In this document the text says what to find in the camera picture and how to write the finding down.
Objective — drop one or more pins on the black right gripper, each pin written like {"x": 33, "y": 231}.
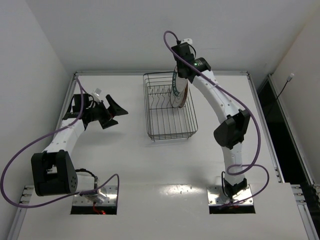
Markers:
{"x": 184, "y": 72}

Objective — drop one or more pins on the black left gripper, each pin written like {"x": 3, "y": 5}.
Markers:
{"x": 105, "y": 114}

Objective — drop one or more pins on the white plate with teal rim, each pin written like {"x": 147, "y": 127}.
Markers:
{"x": 178, "y": 85}

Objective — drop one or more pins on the white plate with orange sunburst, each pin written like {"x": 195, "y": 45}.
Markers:
{"x": 185, "y": 96}

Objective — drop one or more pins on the white plate with flower emblem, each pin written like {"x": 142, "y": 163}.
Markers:
{"x": 176, "y": 100}

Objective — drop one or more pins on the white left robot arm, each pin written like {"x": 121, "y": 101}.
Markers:
{"x": 52, "y": 170}

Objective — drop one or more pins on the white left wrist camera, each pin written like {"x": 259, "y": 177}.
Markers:
{"x": 97, "y": 93}

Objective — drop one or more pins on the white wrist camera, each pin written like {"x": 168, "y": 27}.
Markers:
{"x": 97, "y": 93}
{"x": 187, "y": 40}

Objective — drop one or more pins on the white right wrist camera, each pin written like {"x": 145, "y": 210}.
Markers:
{"x": 187, "y": 40}

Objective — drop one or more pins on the grey wire dish rack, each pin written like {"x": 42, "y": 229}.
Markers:
{"x": 163, "y": 120}

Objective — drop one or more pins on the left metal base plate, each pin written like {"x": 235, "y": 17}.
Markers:
{"x": 107, "y": 196}

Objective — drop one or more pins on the metal base plate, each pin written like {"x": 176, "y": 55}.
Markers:
{"x": 217, "y": 198}
{"x": 107, "y": 196}

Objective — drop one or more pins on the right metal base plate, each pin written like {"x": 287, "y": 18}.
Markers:
{"x": 217, "y": 198}

